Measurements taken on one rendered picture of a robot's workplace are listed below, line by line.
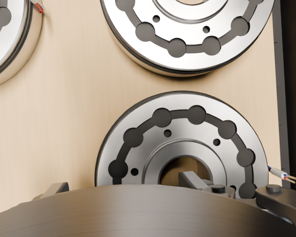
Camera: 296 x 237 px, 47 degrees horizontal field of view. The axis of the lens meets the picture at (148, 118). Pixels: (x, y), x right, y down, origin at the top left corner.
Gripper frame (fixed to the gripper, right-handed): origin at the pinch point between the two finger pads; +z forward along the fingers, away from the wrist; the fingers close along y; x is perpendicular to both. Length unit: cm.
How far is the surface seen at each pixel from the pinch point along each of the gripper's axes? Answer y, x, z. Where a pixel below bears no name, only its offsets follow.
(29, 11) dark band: -4.6, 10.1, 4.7
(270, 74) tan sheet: 10.3, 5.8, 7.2
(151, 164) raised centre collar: 1.6, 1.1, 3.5
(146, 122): 1.5, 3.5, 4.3
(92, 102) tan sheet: -1.7, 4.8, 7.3
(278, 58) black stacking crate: 11.1, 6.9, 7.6
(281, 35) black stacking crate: 11.4, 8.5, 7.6
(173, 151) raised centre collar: 2.8, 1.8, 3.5
